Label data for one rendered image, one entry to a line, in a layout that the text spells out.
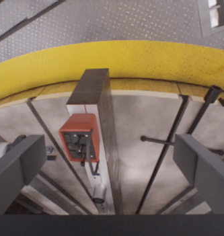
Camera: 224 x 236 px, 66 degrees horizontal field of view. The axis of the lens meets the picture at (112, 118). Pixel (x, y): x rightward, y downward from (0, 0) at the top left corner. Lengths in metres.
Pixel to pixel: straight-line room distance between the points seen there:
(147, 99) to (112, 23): 0.56
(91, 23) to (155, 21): 0.42
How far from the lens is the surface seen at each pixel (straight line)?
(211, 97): 1.16
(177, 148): 0.16
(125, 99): 1.13
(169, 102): 1.16
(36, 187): 2.05
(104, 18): 1.29
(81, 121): 0.70
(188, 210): 2.05
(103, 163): 1.00
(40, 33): 1.45
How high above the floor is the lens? 1.26
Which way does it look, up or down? 51 degrees down
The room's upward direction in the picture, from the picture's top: 170 degrees counter-clockwise
